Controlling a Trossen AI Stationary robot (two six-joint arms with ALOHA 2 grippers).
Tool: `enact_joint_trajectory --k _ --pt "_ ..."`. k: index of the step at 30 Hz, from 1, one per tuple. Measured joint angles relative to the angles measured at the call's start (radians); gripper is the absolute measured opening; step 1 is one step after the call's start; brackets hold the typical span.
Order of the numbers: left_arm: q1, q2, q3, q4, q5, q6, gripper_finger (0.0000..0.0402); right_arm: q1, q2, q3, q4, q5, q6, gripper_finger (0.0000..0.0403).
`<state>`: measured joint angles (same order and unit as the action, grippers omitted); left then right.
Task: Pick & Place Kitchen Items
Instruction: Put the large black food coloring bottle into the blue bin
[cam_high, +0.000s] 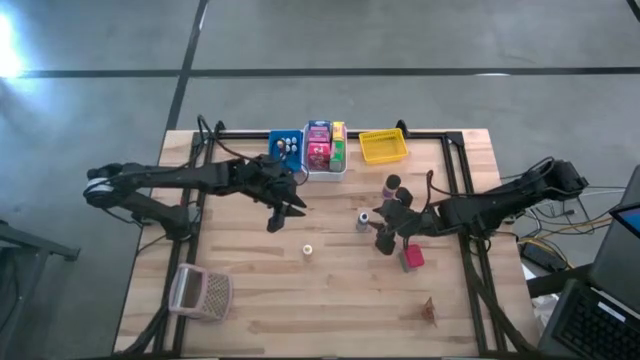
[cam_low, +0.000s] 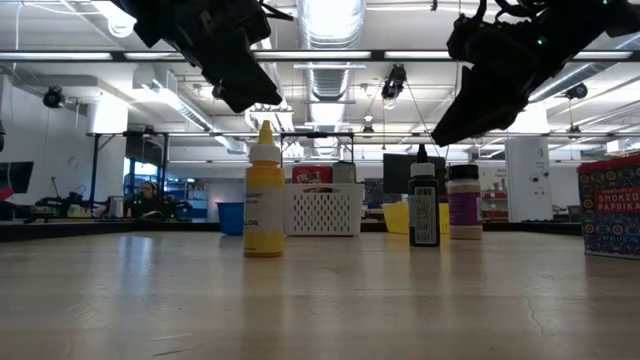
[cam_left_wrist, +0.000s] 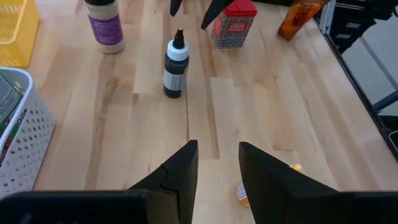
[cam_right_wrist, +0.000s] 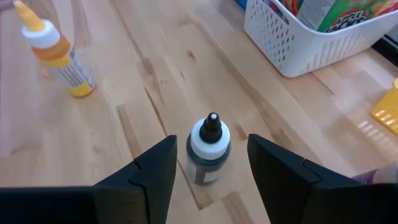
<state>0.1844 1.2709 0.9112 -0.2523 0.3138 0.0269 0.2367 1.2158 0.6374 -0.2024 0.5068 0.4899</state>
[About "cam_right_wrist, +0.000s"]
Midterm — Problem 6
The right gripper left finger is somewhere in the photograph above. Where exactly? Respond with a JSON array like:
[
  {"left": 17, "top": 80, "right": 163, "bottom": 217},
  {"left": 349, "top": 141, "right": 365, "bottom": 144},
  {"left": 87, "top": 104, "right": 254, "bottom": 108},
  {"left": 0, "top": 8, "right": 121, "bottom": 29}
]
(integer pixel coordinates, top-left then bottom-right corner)
[{"left": 0, "top": 134, "right": 178, "bottom": 224}]

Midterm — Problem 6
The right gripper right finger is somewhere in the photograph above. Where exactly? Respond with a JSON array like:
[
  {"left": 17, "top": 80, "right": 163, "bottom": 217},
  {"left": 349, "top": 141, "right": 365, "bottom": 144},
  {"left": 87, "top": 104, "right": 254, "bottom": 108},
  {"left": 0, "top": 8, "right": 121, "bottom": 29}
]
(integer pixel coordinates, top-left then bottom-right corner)
[{"left": 247, "top": 133, "right": 398, "bottom": 224}]

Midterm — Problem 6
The green Apple Jacks cereal box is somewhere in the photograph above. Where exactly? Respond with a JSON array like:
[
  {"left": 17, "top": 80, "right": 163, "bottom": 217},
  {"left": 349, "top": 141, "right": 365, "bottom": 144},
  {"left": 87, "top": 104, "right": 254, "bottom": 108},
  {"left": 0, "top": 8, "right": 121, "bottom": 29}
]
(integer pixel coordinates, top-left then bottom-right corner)
[{"left": 297, "top": 0, "right": 398, "bottom": 34}]

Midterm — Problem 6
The black food colouring bottle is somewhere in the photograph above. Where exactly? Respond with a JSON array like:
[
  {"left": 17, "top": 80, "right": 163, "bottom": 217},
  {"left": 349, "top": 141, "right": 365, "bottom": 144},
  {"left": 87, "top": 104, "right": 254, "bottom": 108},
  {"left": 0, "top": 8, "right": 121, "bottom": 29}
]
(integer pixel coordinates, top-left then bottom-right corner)
[{"left": 185, "top": 112, "right": 232, "bottom": 186}]

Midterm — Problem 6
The spice jar black lid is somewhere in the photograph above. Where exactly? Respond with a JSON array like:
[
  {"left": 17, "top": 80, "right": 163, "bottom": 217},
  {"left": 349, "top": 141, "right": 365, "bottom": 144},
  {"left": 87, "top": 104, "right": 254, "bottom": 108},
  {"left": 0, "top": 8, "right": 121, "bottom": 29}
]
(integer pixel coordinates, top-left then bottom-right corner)
[{"left": 351, "top": 163, "right": 398, "bottom": 185}]

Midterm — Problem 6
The yellow plastic basket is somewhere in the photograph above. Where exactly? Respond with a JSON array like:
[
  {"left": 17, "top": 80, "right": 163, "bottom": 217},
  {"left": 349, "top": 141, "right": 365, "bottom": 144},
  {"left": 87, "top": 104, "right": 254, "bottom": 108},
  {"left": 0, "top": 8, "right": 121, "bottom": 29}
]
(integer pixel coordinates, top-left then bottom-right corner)
[{"left": 370, "top": 77, "right": 398, "bottom": 136}]

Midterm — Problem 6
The white plastic basket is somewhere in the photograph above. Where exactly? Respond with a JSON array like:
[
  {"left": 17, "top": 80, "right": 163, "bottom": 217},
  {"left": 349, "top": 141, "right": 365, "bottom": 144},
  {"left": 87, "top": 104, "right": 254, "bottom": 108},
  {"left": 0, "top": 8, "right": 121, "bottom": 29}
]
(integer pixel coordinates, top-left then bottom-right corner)
[{"left": 243, "top": 0, "right": 398, "bottom": 78}]

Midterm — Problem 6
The yellow food colouring bottle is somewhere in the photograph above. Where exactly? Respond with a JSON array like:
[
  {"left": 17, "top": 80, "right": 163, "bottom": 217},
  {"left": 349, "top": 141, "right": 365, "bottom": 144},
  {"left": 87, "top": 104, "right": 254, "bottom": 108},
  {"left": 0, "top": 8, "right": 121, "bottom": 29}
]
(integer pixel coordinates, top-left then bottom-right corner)
[{"left": 12, "top": 0, "right": 96, "bottom": 98}]

